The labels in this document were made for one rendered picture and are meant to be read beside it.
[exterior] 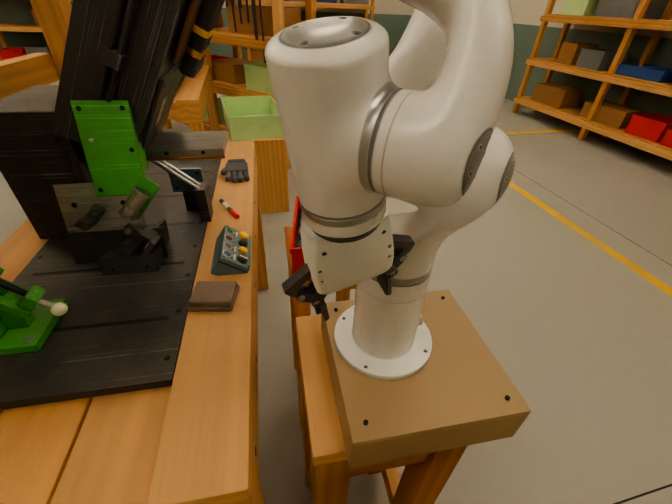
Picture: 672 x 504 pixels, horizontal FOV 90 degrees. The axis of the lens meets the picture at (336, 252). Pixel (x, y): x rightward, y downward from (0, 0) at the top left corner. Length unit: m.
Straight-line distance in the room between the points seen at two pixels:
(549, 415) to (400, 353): 1.36
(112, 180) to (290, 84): 0.77
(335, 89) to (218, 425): 0.55
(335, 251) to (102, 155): 0.72
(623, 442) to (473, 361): 1.40
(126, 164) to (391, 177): 0.79
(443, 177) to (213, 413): 0.55
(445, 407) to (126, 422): 0.53
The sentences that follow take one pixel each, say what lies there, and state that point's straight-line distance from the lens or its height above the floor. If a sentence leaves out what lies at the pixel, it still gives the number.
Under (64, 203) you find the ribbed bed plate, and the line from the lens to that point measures 1.05.
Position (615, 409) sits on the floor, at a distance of 2.15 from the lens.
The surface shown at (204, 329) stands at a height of 0.90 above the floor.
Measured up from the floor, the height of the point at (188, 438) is 0.90.
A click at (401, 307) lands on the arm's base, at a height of 1.08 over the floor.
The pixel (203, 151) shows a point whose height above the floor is 1.12.
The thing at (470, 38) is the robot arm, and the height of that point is 1.45.
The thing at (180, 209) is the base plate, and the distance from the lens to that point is 1.23.
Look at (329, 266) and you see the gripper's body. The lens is 0.36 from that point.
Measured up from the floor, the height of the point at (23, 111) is 1.24.
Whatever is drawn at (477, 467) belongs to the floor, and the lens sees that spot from 1.69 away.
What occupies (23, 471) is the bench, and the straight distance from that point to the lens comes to 0.77.
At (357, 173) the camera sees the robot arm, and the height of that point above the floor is 1.37.
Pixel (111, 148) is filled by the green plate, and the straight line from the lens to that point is 0.96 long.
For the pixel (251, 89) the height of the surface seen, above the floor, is 0.73.
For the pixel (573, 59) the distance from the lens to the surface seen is 6.59.
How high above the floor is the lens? 1.46
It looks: 37 degrees down
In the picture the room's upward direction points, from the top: 3 degrees clockwise
